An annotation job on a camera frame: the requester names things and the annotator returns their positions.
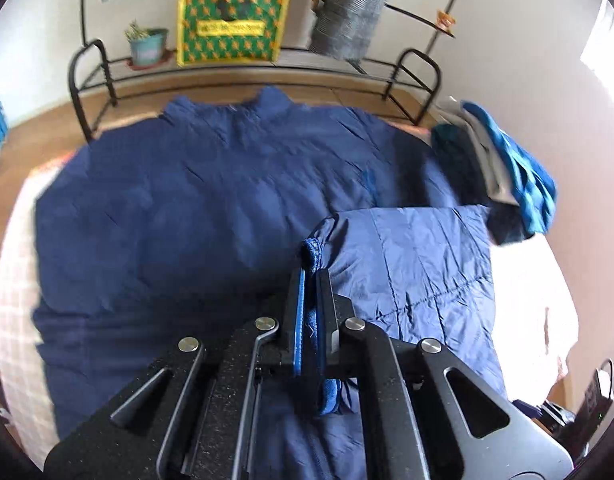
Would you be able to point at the black metal clothes rack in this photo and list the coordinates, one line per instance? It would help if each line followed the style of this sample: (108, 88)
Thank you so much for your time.
(89, 50)

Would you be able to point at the navy blue quilted jacket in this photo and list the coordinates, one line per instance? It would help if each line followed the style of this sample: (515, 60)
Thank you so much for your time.
(187, 210)

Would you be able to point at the yellow green patterned box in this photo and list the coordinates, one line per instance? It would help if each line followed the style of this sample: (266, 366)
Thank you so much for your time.
(232, 25)

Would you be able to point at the pink plaid mat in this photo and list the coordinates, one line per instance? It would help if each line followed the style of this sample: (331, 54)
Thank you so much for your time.
(17, 285)

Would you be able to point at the small brown teddy bear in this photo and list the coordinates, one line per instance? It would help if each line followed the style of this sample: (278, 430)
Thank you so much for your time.
(445, 19)

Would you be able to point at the grey plaid long coat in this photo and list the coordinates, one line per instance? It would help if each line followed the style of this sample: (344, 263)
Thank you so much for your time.
(352, 5)

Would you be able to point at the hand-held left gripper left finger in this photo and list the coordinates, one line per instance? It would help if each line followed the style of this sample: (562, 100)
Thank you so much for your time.
(299, 320)

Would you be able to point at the window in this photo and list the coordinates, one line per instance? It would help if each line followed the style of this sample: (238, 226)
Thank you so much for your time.
(609, 35)

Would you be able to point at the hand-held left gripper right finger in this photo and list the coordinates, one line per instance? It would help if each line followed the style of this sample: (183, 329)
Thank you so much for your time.
(332, 320)

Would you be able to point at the potted plant in blue pot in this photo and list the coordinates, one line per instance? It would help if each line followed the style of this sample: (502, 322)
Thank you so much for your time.
(148, 47)

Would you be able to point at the white grey folded garment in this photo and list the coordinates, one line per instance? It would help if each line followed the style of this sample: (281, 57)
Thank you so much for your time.
(487, 160)

